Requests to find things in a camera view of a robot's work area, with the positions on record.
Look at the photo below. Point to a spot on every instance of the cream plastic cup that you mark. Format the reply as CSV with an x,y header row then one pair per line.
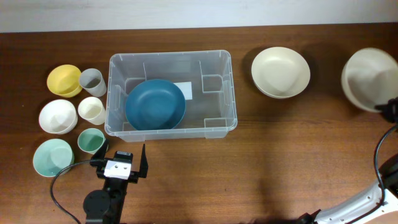
x,y
92,110

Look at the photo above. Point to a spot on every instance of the clear plastic storage bin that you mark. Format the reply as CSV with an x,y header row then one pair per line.
x,y
210,114

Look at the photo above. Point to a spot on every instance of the white label in bin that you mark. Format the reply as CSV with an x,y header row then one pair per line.
x,y
186,88

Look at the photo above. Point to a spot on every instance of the light green small bowl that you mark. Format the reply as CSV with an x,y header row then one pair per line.
x,y
52,156

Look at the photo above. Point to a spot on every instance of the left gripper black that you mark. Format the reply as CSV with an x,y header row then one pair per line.
x,y
99,158

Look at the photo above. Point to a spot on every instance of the green plastic cup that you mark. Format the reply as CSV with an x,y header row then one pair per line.
x,y
90,140

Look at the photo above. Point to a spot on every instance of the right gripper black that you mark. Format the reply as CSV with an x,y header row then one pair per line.
x,y
392,109

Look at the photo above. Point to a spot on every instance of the dark blue bowl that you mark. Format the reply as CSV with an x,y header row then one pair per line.
x,y
154,105

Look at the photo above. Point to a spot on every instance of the grey plastic cup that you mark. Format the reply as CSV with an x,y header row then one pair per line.
x,y
93,82

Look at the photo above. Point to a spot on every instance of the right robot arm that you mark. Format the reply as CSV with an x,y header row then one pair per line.
x,y
378,199

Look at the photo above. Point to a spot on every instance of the yellow small bowl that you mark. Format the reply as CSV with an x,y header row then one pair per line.
x,y
64,81

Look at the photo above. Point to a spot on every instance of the white small bowl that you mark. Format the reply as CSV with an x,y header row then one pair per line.
x,y
58,117

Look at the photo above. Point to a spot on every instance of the cream bowl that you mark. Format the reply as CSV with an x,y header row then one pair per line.
x,y
280,72
369,78

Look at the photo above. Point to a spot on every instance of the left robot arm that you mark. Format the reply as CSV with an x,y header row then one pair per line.
x,y
106,205

